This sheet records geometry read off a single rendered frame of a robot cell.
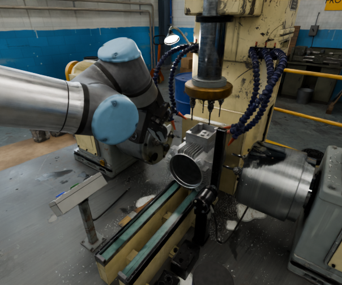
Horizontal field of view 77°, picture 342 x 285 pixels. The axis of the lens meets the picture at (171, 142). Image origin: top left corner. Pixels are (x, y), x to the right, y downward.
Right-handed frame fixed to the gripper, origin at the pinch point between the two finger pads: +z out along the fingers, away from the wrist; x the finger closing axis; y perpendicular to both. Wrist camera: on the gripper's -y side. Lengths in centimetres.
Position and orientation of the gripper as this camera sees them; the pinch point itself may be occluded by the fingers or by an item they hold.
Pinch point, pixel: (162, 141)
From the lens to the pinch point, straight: 77.3
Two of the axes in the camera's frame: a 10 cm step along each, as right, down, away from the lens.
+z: 2.9, 5.5, 7.9
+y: 4.9, -7.9, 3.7
